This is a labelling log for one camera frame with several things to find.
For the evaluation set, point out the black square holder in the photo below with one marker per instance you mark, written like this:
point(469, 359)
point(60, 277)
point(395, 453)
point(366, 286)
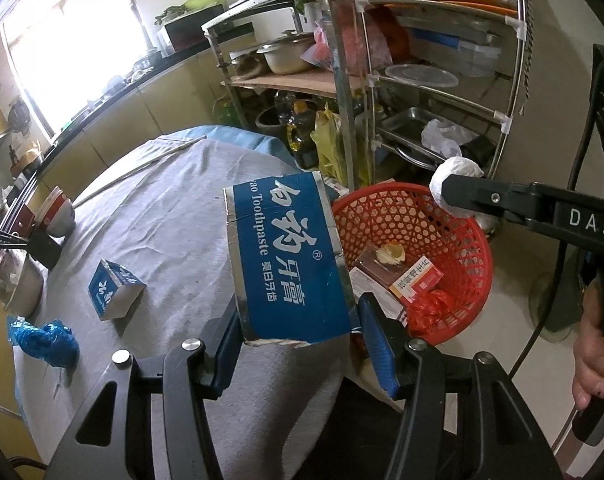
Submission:
point(44, 251)

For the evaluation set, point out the long blue toothpaste box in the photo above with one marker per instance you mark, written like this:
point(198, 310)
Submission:
point(292, 260)

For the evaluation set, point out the steel tray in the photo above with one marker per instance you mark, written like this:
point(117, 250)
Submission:
point(402, 125)

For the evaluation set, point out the red rimmed bowl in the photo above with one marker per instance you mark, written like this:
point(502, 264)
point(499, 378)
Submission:
point(49, 202)

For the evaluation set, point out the yellowish crumpled wrapper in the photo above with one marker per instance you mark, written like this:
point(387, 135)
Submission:
point(391, 252)

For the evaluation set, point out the dark bucket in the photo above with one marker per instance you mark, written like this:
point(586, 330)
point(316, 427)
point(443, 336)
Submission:
point(269, 122)

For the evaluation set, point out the short blue torn box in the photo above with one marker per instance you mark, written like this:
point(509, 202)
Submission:
point(111, 285)

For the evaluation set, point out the blue cloth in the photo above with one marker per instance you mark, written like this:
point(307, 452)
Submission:
point(242, 137)

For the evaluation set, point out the clear plastic storage box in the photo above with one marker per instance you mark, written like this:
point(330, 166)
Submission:
point(452, 50)

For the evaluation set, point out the person's right hand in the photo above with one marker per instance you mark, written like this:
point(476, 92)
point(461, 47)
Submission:
point(589, 350)

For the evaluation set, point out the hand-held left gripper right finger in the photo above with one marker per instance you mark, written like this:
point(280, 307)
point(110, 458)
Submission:
point(379, 345)

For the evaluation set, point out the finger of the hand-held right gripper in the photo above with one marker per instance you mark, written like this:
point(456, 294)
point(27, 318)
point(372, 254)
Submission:
point(482, 193)

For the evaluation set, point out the small lidded pan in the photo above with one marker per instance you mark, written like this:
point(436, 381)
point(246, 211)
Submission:
point(247, 65)

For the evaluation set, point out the metal storage rack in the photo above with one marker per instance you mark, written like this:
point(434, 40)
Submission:
point(347, 125)

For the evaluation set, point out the orange medicine box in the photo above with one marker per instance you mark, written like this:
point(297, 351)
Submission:
point(414, 280)

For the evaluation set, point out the blue crumpled plastic bag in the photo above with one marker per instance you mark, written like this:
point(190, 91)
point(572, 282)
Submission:
point(46, 342)

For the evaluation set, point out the steel pot with lid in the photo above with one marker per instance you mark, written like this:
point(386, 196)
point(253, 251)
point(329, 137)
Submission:
point(287, 57)

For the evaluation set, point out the white ceramic bowl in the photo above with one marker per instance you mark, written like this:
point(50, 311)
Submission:
point(61, 222)

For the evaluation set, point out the black kitchen countertop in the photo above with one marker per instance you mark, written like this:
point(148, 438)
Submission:
point(131, 85)

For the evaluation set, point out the yellow plastic bag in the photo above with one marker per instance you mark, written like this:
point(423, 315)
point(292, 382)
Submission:
point(327, 140)

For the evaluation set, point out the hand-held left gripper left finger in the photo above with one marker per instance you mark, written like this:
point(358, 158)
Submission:
point(226, 347)

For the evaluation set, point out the red plastic bag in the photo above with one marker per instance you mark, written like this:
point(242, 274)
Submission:
point(432, 310)

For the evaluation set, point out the white plastic bag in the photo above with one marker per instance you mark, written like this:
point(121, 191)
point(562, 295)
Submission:
point(442, 135)

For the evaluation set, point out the brown shelf board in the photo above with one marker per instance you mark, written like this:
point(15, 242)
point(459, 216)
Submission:
point(302, 81)

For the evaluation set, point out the white cardboard box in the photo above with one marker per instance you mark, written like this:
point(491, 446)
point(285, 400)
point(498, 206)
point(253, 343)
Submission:
point(377, 297)

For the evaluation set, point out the black counter appliance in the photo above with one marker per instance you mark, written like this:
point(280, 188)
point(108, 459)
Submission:
point(191, 30)

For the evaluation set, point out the green plastic bottle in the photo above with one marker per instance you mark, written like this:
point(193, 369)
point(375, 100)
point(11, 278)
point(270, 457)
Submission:
point(226, 112)

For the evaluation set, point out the white board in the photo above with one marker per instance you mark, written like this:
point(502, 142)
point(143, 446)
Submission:
point(252, 10)

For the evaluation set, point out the green plastic basin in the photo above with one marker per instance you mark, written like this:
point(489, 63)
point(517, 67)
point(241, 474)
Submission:
point(201, 1)

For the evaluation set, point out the cooking oil bottle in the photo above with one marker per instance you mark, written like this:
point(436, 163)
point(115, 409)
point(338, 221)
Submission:
point(299, 130)

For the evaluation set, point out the yellow lower cabinets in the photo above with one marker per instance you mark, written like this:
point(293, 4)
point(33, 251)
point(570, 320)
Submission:
point(146, 115)

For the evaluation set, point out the window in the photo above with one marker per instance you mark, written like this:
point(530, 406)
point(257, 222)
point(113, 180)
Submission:
point(71, 45)

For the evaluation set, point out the grey tablecloth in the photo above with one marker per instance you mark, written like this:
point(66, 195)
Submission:
point(171, 220)

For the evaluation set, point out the red bag on rack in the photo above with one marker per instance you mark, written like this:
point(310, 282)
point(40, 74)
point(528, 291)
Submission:
point(362, 40)

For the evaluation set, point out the red mesh plastic basket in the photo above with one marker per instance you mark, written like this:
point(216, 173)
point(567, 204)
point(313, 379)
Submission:
point(462, 225)

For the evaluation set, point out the steel bowl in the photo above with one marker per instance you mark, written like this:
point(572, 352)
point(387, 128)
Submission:
point(11, 282)

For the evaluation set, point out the white tissue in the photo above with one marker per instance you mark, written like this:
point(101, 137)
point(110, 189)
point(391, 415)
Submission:
point(457, 165)

